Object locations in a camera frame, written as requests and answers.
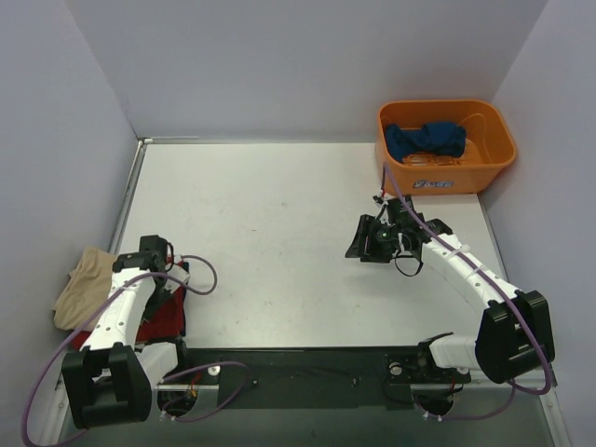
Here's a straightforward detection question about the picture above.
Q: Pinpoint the beige t shirt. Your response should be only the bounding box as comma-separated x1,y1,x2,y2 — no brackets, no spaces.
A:
53,246,116,331

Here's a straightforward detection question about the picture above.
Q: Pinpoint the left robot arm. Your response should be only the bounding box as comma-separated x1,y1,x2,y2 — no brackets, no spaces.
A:
61,235,192,429

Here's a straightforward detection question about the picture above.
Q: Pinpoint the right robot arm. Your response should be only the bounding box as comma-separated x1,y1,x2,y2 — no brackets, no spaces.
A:
345,196,555,384

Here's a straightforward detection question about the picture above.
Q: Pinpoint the folded red t shirt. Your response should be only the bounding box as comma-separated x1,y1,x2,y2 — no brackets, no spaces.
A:
54,292,185,343

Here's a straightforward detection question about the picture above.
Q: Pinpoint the orange plastic basket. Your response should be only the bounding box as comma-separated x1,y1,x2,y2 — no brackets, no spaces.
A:
375,99,517,196

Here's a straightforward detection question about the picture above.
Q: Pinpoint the crumpled blue t shirt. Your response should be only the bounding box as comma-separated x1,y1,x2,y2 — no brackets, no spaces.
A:
385,121,467,163

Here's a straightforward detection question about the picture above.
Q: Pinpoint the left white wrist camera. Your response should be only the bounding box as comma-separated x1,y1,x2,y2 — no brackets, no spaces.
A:
169,255,190,284

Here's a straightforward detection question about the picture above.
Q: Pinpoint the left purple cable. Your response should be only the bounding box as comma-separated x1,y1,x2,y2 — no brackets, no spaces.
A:
21,253,252,447

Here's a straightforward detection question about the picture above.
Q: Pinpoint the purple cable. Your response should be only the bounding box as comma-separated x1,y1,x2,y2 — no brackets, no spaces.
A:
380,165,558,423
21,253,252,447

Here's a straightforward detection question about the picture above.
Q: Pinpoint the aluminium rail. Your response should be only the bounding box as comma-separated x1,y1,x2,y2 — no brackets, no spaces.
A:
55,345,559,391

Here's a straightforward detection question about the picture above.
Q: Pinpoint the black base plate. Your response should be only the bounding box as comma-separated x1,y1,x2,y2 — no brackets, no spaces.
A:
156,346,471,416

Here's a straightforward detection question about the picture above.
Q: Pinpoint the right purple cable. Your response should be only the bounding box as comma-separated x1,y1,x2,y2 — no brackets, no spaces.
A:
380,165,558,423

